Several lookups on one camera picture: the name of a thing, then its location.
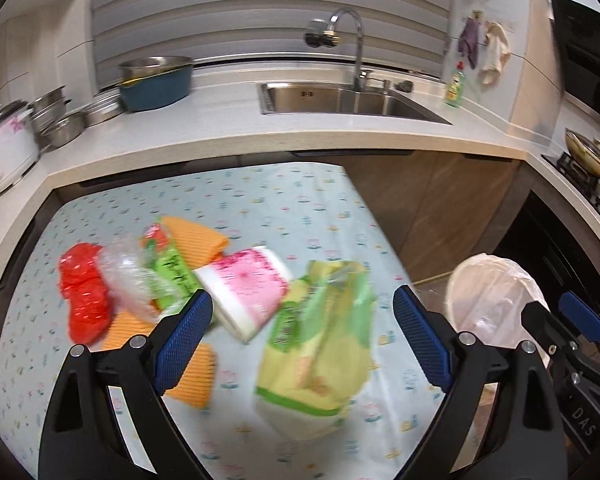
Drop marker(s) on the blue plastic basin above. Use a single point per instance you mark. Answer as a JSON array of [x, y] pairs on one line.
[[155, 92]]

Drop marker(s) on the tall steel pot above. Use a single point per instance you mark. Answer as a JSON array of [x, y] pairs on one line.
[[50, 105]]

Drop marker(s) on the green drink carton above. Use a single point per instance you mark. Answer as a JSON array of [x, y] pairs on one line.
[[172, 272]]

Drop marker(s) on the black gas stove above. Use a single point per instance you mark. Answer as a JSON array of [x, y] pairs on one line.
[[595, 192]]

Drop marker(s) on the chrome soap dispenser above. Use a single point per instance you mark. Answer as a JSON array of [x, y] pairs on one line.
[[384, 85]]

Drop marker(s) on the white rice cooker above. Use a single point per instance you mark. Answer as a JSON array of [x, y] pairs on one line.
[[5, 150]]

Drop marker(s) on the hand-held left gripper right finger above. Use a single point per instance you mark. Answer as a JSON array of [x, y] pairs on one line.
[[425, 340]]

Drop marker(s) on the red plastic bag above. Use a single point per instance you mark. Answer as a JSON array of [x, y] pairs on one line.
[[82, 285]]

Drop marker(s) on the pink and white paper package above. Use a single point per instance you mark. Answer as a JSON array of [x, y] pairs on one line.
[[245, 280]]

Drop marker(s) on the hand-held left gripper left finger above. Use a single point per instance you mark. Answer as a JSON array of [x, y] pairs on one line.
[[185, 340]]

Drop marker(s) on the brown kitchen cabinet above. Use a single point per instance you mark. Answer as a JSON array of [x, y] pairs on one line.
[[430, 210]]

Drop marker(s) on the beige hanging cloth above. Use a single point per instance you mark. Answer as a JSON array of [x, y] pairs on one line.
[[495, 55]]

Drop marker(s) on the white lined trash bin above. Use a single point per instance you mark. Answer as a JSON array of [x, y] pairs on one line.
[[485, 300]]

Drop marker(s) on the clear plastic bag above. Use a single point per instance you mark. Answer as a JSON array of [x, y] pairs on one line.
[[125, 270]]

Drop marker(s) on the black built-in oven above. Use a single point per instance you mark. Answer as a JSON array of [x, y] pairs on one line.
[[545, 250]]

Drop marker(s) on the black range hood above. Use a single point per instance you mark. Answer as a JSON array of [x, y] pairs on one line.
[[585, 60]]

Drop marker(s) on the floral printed tablecloth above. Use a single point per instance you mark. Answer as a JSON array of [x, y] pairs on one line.
[[305, 200]]

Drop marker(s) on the chrome kitchen faucet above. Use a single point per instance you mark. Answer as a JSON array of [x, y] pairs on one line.
[[358, 50]]

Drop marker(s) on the purple hanging cloth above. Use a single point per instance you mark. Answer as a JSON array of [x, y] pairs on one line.
[[470, 40]]

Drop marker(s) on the orange foam fruit net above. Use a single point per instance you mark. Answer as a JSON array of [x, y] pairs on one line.
[[195, 240], [195, 375]]

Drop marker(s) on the frying pan with lid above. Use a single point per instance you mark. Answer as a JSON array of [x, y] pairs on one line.
[[587, 157]]

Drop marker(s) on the stainless steel sink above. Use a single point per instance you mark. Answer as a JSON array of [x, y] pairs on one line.
[[330, 100]]

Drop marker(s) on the dark scouring pad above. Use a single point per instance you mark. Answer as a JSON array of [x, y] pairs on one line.
[[403, 86]]

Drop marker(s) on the striped window blind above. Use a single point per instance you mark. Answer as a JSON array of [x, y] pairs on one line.
[[230, 20]]

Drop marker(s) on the large steel bowl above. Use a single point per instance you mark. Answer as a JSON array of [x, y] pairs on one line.
[[150, 65]]

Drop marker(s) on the yellow green plastic wrapper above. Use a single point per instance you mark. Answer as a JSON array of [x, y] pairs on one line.
[[320, 350]]

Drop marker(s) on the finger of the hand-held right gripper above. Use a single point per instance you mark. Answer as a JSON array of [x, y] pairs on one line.
[[582, 315], [545, 327]]

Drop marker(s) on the green dish soap bottle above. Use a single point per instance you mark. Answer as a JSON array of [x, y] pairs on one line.
[[455, 87]]

